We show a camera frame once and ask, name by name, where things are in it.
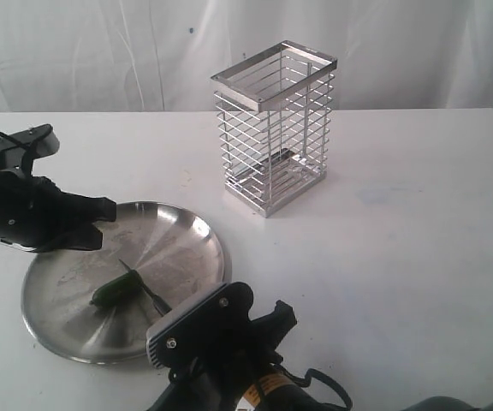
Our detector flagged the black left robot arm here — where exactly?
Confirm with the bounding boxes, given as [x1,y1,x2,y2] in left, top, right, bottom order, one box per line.
[0,170,117,253]

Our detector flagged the chrome wire utensil basket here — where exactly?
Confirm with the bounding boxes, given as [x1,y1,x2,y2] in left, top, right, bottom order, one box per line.
[211,40,338,217]

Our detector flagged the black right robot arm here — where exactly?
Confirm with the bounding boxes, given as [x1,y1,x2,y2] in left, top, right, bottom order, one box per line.
[146,284,353,410]

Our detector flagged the green cucumber piece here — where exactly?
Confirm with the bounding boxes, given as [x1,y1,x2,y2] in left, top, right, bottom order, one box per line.
[89,273,142,309]

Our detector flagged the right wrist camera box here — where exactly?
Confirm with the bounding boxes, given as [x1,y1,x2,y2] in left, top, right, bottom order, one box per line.
[146,282,253,368]

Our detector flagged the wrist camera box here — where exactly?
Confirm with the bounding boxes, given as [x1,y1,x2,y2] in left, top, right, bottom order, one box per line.
[0,124,60,168]
[146,282,253,368]

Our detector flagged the black handled serrated knife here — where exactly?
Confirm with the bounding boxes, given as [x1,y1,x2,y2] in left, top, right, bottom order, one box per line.
[119,259,172,317]

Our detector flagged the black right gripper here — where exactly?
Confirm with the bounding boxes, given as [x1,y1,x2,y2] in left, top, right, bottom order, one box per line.
[169,301,297,398]

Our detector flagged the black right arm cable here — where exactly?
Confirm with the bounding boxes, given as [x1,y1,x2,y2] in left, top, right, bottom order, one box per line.
[271,350,354,408]

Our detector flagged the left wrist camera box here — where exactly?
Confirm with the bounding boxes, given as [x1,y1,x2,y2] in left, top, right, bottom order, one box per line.
[0,124,60,168]

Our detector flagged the round stainless steel plate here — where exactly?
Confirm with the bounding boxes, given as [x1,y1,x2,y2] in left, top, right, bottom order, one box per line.
[21,201,229,364]

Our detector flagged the white backdrop curtain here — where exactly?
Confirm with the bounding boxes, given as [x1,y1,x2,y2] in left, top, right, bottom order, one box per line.
[0,1,493,111]

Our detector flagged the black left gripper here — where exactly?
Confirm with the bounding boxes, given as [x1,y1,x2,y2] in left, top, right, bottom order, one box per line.
[0,170,116,252]

